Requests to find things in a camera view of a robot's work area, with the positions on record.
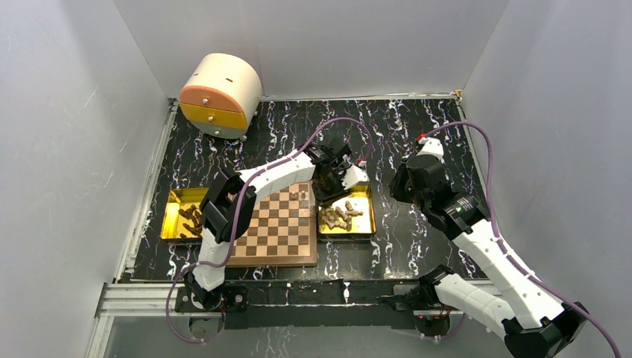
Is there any gold tin with light pieces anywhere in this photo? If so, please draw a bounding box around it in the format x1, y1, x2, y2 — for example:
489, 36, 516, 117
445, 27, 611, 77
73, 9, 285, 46
317, 183, 377, 241

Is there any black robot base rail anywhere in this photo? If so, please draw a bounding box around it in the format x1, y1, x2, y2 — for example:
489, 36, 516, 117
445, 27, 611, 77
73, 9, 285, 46
174, 279, 458, 339

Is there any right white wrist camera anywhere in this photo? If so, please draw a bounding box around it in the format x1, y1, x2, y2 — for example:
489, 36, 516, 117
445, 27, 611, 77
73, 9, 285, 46
416, 134, 444, 162

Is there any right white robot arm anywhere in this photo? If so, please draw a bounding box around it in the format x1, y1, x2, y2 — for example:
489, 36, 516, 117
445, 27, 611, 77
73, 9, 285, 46
389, 154, 586, 357

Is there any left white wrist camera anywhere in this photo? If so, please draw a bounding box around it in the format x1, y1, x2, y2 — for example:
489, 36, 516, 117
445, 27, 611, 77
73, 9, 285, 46
341, 160, 369, 190

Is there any gold tin with dark pieces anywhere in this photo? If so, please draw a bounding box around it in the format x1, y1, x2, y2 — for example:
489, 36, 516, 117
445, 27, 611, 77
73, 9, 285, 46
160, 188, 207, 245

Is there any pile of light pieces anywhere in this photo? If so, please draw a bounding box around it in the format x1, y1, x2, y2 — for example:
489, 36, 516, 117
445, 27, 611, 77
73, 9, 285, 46
318, 199, 366, 233

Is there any wooden chessboard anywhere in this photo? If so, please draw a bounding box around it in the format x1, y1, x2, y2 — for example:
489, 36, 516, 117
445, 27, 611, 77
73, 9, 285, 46
227, 182, 317, 268

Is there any round cream drawer box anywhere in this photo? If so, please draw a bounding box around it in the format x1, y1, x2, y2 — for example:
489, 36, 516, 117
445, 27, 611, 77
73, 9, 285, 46
179, 53, 262, 142

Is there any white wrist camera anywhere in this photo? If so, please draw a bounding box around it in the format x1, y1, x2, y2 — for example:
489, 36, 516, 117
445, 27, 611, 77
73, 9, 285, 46
416, 134, 444, 162
341, 160, 369, 190

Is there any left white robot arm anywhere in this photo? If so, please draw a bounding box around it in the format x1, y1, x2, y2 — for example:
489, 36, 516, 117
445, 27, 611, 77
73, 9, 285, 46
182, 140, 363, 311

